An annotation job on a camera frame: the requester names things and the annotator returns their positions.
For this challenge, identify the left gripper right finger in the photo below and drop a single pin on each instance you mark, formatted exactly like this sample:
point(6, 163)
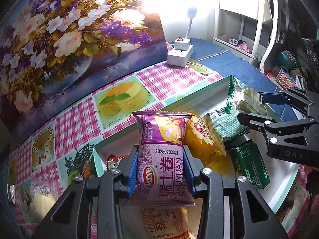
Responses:
point(201, 181)

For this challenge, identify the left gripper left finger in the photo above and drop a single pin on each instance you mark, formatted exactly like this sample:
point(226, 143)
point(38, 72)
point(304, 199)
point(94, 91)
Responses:
point(126, 175)

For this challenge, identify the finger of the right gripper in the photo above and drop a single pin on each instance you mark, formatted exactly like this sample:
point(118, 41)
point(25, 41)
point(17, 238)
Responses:
point(296, 99)
point(258, 122)

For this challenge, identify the red white milk biscuit pack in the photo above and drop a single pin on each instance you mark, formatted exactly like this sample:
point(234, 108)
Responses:
point(113, 161)

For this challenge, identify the purple swiss roll pack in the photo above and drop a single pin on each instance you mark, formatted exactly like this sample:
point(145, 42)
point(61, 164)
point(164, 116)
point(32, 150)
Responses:
point(160, 181)

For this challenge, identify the clear green pastry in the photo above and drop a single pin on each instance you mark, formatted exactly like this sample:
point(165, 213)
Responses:
point(242, 98)

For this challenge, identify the dark green biscuit pack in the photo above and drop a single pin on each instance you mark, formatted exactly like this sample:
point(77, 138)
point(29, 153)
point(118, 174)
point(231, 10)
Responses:
point(244, 158)

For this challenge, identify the yellow soft bread bag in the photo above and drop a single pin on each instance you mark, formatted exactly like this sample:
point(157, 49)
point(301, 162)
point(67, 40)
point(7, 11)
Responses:
point(205, 146)

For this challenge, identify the orange swiss roll pack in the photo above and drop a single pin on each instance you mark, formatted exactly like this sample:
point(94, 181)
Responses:
point(166, 223)

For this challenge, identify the clear white pastry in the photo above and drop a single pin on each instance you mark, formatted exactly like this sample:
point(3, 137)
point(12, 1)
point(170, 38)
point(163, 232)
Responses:
point(44, 195)

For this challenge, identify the green white patterned snack pack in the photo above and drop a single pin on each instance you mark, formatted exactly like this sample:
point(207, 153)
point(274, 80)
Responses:
point(223, 126)

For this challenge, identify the white silver snack sachet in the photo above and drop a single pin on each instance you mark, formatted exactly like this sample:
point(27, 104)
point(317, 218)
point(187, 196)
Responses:
point(11, 192)

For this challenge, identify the colorful toy box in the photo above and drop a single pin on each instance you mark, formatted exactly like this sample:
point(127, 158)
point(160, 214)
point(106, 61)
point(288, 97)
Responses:
point(284, 80)

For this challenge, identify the blue quilted cloth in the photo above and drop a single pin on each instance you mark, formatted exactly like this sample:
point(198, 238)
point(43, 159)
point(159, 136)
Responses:
point(226, 63)

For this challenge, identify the checkered fruit tablecloth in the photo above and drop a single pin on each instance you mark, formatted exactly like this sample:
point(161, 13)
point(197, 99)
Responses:
point(82, 123)

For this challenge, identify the white shelf unit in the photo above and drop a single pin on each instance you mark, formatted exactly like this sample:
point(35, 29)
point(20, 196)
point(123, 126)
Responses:
point(242, 27)

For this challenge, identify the white power strip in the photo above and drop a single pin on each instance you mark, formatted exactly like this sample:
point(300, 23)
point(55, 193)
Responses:
point(181, 52)

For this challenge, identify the white usb lamp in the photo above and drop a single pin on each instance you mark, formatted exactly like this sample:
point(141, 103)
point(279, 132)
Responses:
point(191, 15)

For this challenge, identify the flower painting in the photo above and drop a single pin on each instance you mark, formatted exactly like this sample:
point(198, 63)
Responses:
point(55, 52)

